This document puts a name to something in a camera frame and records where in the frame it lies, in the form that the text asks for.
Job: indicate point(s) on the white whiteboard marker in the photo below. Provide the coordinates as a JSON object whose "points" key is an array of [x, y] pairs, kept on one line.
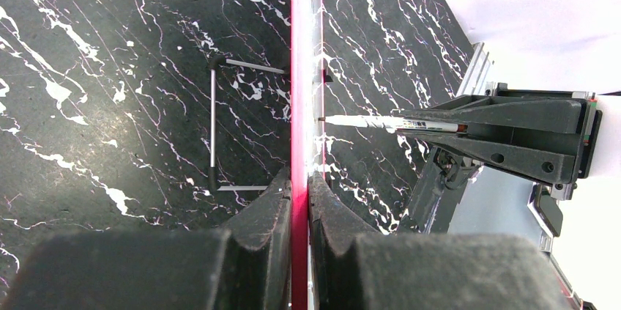
{"points": [[393, 123]]}

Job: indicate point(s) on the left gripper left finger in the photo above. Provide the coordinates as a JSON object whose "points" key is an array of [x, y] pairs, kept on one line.
{"points": [[243, 264]]}

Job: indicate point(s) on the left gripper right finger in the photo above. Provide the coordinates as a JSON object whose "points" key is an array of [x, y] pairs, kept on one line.
{"points": [[358, 267]]}

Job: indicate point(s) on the pink framed whiteboard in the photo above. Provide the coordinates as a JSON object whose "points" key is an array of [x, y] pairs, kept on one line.
{"points": [[306, 69]]}

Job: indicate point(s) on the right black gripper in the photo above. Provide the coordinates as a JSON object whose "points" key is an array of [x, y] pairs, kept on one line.
{"points": [[553, 159]]}

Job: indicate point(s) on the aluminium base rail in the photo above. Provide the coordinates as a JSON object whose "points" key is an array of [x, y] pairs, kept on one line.
{"points": [[477, 80]]}

